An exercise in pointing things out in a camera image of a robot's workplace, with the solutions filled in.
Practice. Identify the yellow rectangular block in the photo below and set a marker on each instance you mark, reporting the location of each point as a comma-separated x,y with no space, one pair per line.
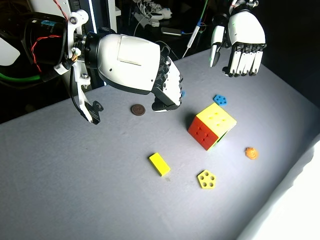
159,163

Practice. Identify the blue two-hole block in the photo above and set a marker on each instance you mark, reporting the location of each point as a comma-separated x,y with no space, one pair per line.
183,94

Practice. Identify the dark chocolate sandwich cookie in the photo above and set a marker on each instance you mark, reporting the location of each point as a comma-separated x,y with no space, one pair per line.
138,110

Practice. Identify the orange swirl toy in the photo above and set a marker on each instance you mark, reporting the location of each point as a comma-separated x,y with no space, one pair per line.
251,153

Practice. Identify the white backdrop sheet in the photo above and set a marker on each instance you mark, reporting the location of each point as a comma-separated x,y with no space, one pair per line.
295,205

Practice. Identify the flat black device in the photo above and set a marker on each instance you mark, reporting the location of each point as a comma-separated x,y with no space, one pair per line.
171,31

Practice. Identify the blue pentagon block with holes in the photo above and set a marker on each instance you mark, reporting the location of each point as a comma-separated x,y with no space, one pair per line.
220,100

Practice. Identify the yellow pentagon block with holes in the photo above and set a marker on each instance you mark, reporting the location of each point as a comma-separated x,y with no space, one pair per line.
203,176

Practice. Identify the spare white robot hand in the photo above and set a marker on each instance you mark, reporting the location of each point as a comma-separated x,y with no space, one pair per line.
155,13

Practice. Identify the red yellow puzzle cube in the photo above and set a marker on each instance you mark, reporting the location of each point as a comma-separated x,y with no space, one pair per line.
215,120

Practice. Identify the grey table cloth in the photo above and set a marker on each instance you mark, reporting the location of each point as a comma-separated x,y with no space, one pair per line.
87,175

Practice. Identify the white rod with blue clip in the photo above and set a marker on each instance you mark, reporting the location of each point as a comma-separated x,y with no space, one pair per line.
191,41

